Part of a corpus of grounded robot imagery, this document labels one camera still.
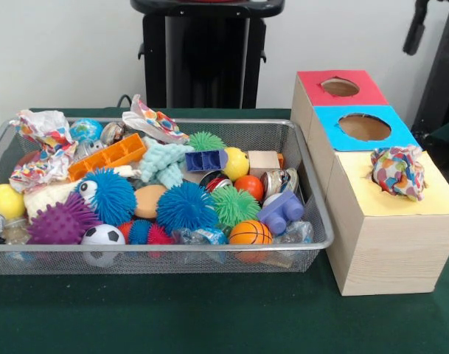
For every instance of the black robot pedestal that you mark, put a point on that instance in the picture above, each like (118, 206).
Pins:
(205, 55)

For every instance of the wooden box with three holes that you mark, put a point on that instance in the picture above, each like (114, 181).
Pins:
(393, 250)

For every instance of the purple spiky ball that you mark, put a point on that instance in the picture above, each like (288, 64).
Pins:
(58, 223)

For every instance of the green puffer ball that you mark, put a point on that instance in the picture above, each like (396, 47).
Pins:
(235, 206)

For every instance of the blue puffer ball with eye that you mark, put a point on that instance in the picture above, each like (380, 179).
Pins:
(110, 199)

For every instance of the black and white soccer ball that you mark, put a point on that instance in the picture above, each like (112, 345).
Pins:
(103, 236)

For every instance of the long orange building block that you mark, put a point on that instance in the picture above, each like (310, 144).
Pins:
(106, 156)

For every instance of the lavender building block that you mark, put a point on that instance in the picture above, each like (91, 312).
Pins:
(283, 214)

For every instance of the orange basketball toy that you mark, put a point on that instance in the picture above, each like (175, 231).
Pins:
(250, 232)

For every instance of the black upright panel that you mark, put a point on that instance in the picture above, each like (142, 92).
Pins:
(443, 92)

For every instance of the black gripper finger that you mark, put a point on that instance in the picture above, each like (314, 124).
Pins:
(416, 33)

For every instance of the colourful spotted paper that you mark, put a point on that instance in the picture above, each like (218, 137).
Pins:
(43, 155)
(154, 119)
(397, 173)

